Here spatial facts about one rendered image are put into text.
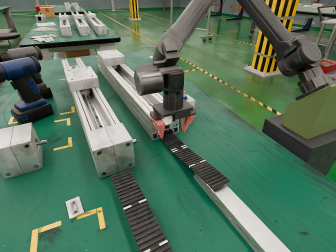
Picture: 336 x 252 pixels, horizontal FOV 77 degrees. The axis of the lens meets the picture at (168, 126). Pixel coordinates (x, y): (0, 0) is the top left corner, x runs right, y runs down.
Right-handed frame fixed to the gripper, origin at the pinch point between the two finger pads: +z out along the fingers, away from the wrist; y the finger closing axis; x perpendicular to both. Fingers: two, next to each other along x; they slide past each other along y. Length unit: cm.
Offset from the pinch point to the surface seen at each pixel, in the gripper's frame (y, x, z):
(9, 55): 42, -54, -16
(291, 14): -290, -179, -5
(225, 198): 0.5, 25.7, 1.5
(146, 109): 4.1, -10.5, -4.0
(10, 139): 41.7, -9.4, -5.0
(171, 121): -2.2, -5.2, -0.5
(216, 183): 0.5, 22.4, -0.1
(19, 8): 167, -1520, 57
